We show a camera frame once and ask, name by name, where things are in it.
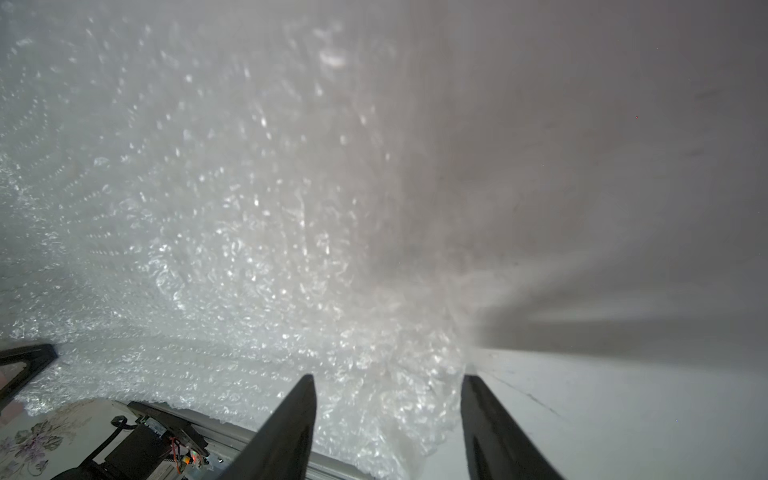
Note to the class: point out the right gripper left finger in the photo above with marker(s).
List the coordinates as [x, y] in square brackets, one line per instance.
[281, 449]

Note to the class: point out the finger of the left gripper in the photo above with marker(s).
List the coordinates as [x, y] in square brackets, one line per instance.
[22, 364]

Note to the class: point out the aluminium front rail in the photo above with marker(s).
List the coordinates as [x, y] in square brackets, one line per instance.
[227, 440]

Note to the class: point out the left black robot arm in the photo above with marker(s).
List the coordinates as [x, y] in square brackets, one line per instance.
[112, 458]

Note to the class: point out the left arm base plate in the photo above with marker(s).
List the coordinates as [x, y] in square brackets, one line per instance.
[168, 429]

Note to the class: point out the bubble plate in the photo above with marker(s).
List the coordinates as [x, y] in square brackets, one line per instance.
[203, 201]

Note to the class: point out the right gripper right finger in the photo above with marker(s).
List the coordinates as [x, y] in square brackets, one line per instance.
[496, 446]

